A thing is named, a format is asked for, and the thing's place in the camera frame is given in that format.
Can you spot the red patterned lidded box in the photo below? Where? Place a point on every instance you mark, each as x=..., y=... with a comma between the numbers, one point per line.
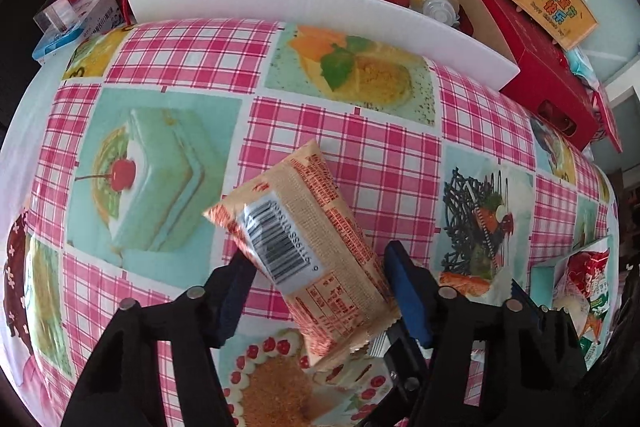
x=607, y=127

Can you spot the large red gift box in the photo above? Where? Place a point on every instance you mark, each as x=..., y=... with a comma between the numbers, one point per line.
x=544, y=85

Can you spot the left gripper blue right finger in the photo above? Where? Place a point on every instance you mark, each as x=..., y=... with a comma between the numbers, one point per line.
x=420, y=298

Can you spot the clear acrylic box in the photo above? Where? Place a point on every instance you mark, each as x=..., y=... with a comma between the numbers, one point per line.
x=65, y=21

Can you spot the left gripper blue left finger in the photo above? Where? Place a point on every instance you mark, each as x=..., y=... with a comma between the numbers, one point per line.
x=210, y=313

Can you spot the cartoon girl bedsheet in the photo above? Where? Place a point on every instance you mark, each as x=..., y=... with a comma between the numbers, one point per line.
x=22, y=383

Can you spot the beige orange snack packet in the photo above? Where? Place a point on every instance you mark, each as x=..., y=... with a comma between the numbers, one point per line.
x=293, y=223

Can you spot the blue wet wipes pack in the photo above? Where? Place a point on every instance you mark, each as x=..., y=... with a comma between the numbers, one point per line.
x=581, y=67

